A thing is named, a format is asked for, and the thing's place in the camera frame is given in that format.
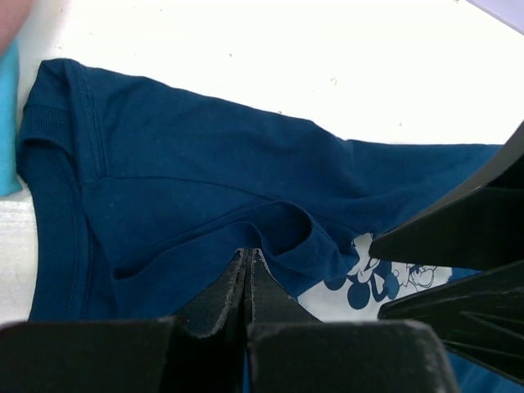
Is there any beige folded t shirt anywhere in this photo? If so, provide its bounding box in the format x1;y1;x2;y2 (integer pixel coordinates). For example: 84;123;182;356
0;0;38;54

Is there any turquoise folded t shirt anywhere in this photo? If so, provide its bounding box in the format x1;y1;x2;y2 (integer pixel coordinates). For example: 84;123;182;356
0;40;21;197

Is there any dark blue t shirt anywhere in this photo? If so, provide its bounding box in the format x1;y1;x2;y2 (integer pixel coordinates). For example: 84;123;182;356
17;59;498;323

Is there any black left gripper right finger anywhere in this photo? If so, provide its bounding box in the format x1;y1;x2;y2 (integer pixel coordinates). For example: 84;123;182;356
244;248;320;326

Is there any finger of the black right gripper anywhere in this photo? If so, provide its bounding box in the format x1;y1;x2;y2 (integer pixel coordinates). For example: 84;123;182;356
378;261;523;385
369;127;523;270

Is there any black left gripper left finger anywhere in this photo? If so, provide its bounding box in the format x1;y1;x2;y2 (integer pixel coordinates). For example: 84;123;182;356
175;249;248;338

